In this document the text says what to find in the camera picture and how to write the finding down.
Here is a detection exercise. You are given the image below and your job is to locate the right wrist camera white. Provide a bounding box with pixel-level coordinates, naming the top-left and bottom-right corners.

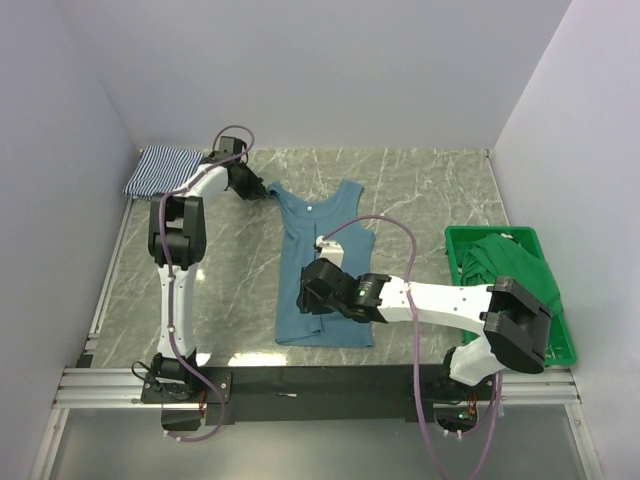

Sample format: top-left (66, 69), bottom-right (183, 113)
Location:
top-left (314, 236), bottom-right (344, 268)

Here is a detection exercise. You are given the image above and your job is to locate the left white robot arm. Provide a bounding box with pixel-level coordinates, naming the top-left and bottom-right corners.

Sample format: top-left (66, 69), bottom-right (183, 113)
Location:
top-left (148, 133), bottom-right (266, 402)

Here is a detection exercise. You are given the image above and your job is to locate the blue white striped tank top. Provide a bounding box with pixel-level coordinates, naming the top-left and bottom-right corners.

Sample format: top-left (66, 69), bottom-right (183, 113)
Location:
top-left (123, 145), bottom-right (204, 199)

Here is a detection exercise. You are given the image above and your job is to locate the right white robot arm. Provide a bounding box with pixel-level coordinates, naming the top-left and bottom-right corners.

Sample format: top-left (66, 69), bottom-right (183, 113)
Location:
top-left (297, 258), bottom-right (552, 399)

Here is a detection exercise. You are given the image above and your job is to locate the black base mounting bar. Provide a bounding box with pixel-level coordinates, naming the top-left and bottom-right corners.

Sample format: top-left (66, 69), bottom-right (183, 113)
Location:
top-left (141, 364), bottom-right (494, 430)

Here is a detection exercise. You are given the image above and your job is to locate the green tank top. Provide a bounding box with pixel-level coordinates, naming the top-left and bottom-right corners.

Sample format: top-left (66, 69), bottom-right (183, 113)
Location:
top-left (460, 234), bottom-right (564, 318)

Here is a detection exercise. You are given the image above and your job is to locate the green plastic bin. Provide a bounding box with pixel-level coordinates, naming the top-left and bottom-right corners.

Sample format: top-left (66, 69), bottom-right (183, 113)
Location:
top-left (445, 226), bottom-right (577, 366)

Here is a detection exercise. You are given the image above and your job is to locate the light blue tank top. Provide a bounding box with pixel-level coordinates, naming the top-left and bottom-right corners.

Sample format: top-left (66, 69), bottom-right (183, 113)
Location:
top-left (268, 180), bottom-right (375, 348)

